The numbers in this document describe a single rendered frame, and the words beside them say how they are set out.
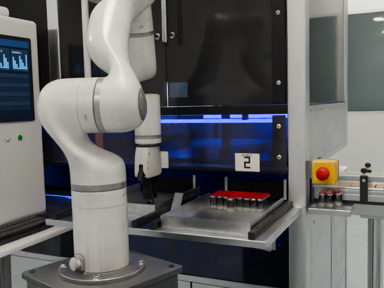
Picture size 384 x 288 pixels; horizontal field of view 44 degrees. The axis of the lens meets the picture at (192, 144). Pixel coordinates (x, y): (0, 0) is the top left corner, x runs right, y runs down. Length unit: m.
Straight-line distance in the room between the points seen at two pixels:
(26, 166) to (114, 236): 0.92
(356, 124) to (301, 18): 4.65
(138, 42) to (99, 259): 0.66
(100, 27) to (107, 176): 0.34
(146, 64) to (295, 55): 0.47
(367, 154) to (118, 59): 5.30
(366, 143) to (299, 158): 4.62
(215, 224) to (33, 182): 0.89
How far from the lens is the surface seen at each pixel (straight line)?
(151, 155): 1.51
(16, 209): 1.90
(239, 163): 1.62
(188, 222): 1.32
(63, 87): 1.04
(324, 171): 1.52
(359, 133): 6.17
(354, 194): 1.67
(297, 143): 1.56
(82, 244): 1.06
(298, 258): 1.64
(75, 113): 1.02
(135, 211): 1.52
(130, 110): 0.99
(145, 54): 1.44
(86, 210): 1.04
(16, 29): 1.92
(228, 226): 1.27
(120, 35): 1.13
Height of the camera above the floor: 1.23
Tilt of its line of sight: 5 degrees down
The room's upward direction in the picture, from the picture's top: 1 degrees counter-clockwise
